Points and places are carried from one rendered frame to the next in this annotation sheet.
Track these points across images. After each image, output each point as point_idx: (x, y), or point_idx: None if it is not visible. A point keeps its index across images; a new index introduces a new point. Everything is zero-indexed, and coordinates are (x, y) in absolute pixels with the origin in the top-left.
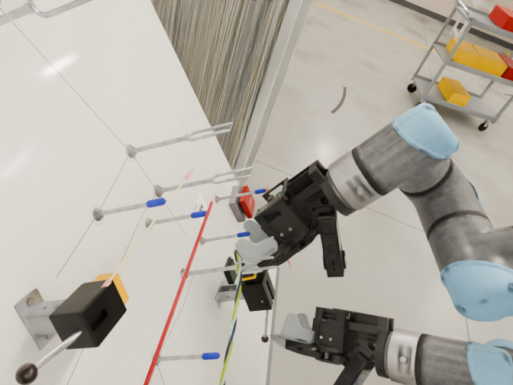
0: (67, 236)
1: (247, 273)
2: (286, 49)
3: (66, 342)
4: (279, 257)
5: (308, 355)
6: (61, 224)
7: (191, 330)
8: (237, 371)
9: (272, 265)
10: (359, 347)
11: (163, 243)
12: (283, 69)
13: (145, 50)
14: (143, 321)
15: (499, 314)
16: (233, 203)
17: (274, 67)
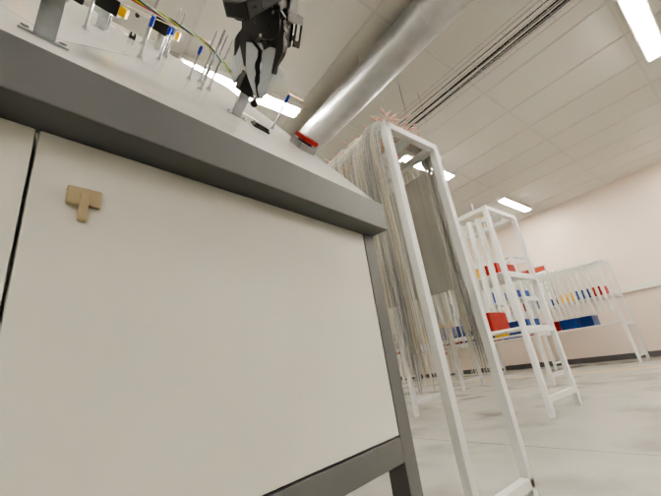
0: (137, 47)
1: (232, 69)
2: (444, 204)
3: None
4: (235, 36)
5: (240, 32)
6: (138, 47)
7: (182, 84)
8: (217, 114)
9: (234, 43)
10: None
11: (194, 84)
12: (450, 217)
13: None
14: (147, 59)
15: None
16: (291, 136)
17: (393, 172)
